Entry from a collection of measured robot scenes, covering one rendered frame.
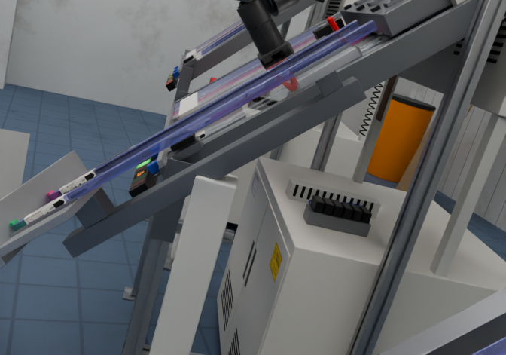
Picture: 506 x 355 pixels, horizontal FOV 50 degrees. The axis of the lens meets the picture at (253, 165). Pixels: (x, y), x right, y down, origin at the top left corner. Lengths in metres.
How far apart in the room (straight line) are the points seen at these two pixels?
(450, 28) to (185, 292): 0.71
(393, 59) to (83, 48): 3.88
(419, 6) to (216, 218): 0.63
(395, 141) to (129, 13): 2.52
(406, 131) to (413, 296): 3.64
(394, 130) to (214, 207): 4.17
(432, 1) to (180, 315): 0.77
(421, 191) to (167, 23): 3.88
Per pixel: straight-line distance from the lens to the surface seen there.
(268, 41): 1.13
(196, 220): 0.77
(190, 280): 0.81
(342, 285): 1.24
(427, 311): 1.35
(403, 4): 1.16
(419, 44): 1.13
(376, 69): 1.11
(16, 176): 1.26
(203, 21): 4.89
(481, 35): 1.14
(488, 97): 1.28
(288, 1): 1.16
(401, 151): 4.92
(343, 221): 1.34
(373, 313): 1.25
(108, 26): 4.77
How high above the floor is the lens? 1.06
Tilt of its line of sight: 15 degrees down
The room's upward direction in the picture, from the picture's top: 16 degrees clockwise
